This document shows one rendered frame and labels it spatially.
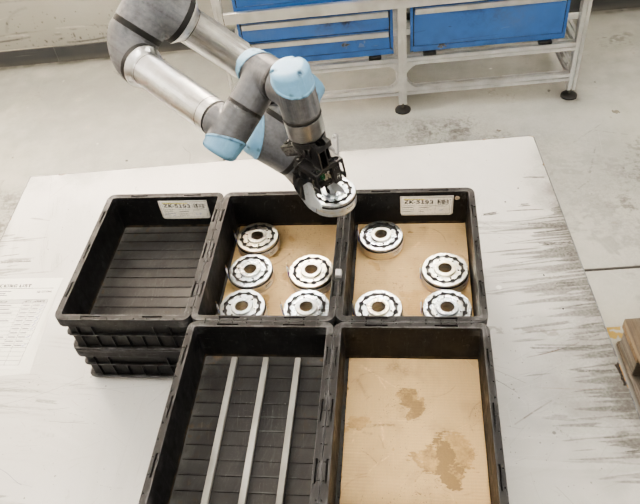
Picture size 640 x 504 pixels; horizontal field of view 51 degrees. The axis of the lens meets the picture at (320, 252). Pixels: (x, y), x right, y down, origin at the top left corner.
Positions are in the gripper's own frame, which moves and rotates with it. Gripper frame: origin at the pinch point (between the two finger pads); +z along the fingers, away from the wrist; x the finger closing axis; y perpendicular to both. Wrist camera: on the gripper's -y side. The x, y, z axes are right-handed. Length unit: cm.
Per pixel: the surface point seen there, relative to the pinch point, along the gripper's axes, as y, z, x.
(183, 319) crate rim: 0.9, 3.7, -38.8
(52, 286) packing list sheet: -54, 24, -57
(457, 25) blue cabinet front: -106, 73, 150
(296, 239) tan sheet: -10.3, 17.5, -4.0
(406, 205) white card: 4.7, 14.3, 19.5
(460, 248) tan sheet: 19.4, 21.0, 21.9
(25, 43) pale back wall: -327, 83, 8
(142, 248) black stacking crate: -35, 14, -34
